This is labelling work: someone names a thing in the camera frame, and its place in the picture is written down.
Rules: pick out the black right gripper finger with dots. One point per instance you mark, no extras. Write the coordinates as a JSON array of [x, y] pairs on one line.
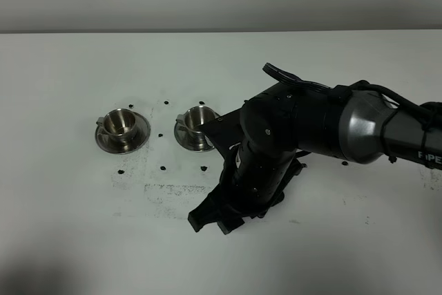
[[210, 210], [229, 220]]

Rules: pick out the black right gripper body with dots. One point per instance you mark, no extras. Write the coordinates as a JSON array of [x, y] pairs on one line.
[[260, 140]]

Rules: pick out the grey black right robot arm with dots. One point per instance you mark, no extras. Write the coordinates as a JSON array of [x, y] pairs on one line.
[[376, 121]]

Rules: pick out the steel right teacup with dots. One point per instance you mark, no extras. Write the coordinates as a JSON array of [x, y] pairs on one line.
[[187, 125]]

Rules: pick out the steel teacup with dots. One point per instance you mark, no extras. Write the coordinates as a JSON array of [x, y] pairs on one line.
[[119, 125], [187, 125]]

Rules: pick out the steel saucer under right cup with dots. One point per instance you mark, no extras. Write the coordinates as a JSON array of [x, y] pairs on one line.
[[204, 146]]

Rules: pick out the steel saucer under cup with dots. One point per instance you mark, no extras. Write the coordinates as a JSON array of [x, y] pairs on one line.
[[204, 146], [142, 136]]

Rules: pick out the steel saucer under left cup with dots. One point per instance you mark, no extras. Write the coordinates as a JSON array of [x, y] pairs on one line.
[[142, 136]]

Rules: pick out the steel left teacup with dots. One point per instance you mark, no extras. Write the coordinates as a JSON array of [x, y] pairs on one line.
[[119, 125]]

